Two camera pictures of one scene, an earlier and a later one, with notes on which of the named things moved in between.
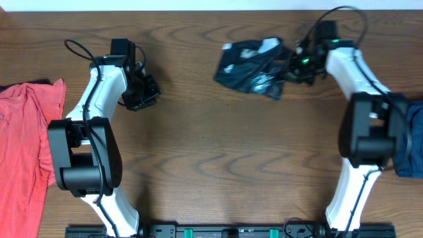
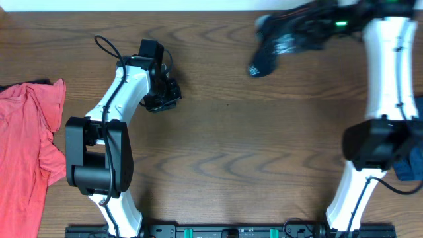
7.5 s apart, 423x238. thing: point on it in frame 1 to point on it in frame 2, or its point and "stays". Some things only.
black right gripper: (292, 73) to (310, 34)
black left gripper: (154, 93) to (176, 96)
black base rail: (236, 231) stays
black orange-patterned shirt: (258, 65) to (277, 34)
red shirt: (26, 171) stays
